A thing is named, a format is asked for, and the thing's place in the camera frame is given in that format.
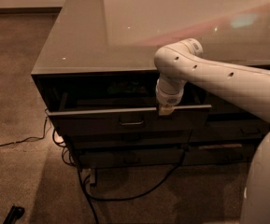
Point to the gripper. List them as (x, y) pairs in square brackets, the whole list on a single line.
[(170, 99)]

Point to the dark drawer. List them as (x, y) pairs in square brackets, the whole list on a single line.
[(230, 131), (220, 106), (123, 115), (219, 154), (135, 157), (129, 139)]

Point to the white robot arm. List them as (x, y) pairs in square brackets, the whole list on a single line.
[(243, 86)]

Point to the dark cabinet with glass top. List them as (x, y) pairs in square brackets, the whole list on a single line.
[(100, 49)]

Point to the black object on floor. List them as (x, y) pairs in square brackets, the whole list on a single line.
[(15, 213)]

